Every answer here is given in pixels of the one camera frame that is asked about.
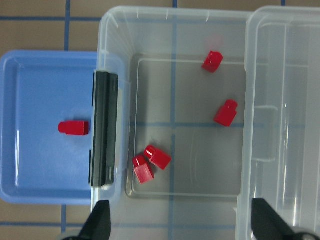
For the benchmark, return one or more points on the black box latch handle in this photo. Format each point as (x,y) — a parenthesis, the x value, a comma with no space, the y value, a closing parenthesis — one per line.
(104,129)

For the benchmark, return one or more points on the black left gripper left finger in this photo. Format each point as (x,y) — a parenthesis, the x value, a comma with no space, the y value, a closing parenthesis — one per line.
(98,224)

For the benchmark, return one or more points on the blue plastic tray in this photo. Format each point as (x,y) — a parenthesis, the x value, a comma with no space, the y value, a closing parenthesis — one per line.
(39,164)

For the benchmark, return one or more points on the red block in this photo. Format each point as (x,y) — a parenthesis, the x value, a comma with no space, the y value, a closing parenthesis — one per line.
(212,61)
(226,113)
(142,169)
(74,127)
(157,157)

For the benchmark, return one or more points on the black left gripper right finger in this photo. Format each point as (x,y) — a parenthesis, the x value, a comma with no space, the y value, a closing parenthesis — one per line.
(266,224)

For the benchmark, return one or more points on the clear plastic storage box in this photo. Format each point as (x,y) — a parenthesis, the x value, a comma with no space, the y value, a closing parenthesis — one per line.
(167,100)

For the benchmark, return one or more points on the red block bottom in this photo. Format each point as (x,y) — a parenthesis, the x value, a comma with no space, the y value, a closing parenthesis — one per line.
(142,169)

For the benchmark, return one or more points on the clear plastic box lid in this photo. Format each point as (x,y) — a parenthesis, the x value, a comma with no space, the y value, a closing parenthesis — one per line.
(281,138)

